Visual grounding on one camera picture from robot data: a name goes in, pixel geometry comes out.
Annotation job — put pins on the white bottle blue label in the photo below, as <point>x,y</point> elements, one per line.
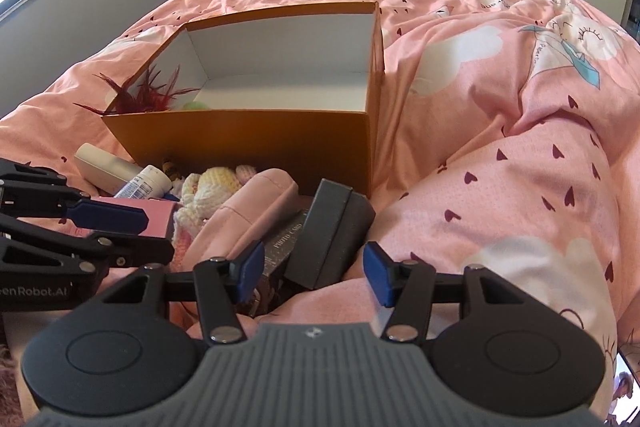
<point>147,182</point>

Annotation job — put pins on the pink box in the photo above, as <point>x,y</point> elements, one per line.
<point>161,217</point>

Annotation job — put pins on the cream crocheted toy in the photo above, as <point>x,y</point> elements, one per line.
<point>210,187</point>

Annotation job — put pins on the black box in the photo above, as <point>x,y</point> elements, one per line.
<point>325,232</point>

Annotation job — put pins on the pink soft pouch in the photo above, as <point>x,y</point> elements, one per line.
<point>250,209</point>

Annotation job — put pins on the cream plastic tube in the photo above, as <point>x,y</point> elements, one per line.
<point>100,164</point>

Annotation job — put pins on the green ball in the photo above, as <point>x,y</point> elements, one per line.
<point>197,105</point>

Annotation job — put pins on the silver card pack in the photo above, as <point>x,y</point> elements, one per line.
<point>282,243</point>

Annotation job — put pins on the phone with lit screen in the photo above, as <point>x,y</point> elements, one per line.
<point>625,387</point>

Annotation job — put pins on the pink printed blanket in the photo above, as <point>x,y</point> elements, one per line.
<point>500,157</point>

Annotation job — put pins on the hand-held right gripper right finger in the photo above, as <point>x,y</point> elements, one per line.
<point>378,274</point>

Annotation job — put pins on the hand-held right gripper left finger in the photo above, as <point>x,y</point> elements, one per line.
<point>249,271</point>

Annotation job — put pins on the orange cardboard box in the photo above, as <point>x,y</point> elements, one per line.
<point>240,147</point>

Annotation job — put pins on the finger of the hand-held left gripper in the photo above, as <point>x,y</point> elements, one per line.
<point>112,216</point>
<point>135,251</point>

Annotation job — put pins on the red feather toy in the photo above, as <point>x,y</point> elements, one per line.
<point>145,99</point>

